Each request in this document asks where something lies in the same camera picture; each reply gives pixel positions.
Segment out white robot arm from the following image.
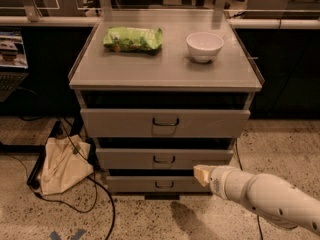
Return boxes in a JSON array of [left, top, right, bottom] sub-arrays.
[[193, 165, 320, 235]]

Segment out black cable floor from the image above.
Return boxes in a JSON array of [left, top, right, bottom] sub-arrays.
[[234, 140, 264, 240], [0, 117, 117, 240]]

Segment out white ceramic bowl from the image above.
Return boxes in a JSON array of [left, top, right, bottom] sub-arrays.
[[186, 32, 224, 63]]

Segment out green snack bag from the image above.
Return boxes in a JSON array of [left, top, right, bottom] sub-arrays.
[[103, 27, 163, 52]]

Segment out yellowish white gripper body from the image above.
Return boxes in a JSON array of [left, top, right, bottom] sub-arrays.
[[193, 165, 213, 187]]

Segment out open laptop computer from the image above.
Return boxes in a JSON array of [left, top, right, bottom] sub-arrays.
[[0, 27, 29, 102]]

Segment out black cable right floor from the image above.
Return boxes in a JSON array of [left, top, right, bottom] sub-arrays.
[[234, 140, 264, 240]]

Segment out grey drawer cabinet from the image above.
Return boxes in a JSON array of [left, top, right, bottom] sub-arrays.
[[70, 9, 263, 184]]

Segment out white counter rail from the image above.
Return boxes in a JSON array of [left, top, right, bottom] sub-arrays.
[[0, 16, 320, 30]]

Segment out grey bottom drawer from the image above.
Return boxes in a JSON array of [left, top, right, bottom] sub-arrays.
[[106, 176, 210, 193]]

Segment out grey top drawer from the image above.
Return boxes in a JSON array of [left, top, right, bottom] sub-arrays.
[[81, 109, 250, 138]]

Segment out black cable left floor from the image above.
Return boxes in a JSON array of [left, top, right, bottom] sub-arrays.
[[0, 117, 117, 240]]

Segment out grey drawer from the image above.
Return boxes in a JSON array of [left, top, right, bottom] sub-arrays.
[[96, 148, 233, 169], [106, 176, 210, 193], [81, 109, 250, 138]]

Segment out beige cloth tote bag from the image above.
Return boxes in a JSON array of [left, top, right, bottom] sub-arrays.
[[40, 135, 93, 195]]

